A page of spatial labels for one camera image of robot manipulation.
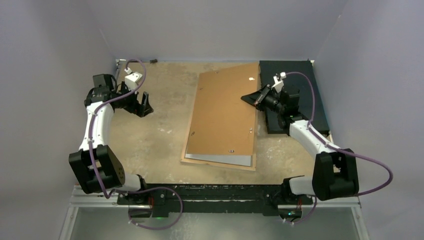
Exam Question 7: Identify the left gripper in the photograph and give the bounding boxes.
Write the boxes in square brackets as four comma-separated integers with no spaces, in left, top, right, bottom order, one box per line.
[115,81,153,117]

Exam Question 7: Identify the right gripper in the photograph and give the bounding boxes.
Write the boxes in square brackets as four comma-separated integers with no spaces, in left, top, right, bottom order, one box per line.
[241,84,286,114]

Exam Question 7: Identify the brown backing board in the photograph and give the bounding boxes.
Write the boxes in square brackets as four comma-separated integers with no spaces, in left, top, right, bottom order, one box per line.
[187,62,259,156]

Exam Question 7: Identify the printed photo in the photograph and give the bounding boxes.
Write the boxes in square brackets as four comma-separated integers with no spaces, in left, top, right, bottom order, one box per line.
[184,153,253,167]

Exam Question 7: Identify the picture frame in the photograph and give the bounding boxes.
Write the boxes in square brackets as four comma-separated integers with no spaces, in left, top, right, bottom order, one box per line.
[180,112,258,172]

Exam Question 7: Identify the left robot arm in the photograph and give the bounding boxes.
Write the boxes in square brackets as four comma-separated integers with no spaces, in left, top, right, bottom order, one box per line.
[68,72,154,205]

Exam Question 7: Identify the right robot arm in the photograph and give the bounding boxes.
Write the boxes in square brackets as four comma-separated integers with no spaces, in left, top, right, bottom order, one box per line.
[241,85,359,204]

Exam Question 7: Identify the black foam mat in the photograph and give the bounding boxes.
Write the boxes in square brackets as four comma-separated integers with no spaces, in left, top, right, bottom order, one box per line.
[259,59,330,136]

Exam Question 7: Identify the black mounting plate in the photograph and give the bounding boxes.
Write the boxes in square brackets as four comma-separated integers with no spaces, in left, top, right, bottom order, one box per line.
[117,183,313,218]

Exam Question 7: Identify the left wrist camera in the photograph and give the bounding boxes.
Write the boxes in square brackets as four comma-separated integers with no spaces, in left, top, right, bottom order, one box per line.
[124,67,144,91]

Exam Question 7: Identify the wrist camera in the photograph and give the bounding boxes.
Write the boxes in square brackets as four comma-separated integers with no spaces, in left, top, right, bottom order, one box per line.
[272,72,287,93]
[124,67,144,91]

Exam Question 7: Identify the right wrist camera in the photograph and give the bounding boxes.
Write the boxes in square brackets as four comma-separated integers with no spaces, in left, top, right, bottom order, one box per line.
[272,72,287,93]

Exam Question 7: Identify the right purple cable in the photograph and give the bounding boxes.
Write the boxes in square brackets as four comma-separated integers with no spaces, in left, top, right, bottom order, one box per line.
[279,71,394,226]

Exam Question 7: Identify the purple cable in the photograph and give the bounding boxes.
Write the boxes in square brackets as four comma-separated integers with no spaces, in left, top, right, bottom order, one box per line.
[279,71,394,226]
[88,58,184,231]

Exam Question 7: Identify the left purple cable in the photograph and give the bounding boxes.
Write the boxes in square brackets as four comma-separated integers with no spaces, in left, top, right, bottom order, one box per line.
[88,58,184,231]

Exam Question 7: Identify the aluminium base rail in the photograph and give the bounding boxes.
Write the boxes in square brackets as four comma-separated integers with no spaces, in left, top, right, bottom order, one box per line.
[69,185,361,209]

